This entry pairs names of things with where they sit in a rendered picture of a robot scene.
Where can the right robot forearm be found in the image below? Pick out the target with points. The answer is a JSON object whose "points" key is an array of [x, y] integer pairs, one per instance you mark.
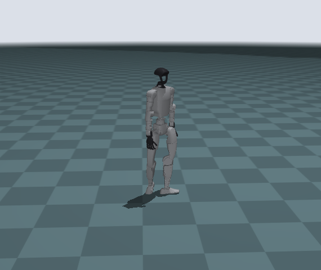
{"points": [[148, 123]]}

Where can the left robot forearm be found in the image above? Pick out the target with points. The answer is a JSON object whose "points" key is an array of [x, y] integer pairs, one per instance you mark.
{"points": [[171, 117]]}

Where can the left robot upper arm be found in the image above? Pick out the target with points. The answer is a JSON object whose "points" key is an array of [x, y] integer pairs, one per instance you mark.
{"points": [[172, 105]]}

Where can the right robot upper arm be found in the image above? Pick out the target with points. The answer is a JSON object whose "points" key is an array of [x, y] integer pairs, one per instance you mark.
{"points": [[150, 95]]}

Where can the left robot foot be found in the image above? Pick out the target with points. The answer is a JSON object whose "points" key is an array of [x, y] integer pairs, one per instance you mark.
{"points": [[168, 191]]}

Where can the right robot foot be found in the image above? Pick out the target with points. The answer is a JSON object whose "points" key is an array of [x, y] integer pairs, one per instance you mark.
{"points": [[149, 189]]}

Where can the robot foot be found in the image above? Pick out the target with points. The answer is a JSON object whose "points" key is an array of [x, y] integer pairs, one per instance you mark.
{"points": [[168, 191], [149, 189]]}

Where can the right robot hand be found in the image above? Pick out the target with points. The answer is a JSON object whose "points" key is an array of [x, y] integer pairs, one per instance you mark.
{"points": [[150, 142]]}

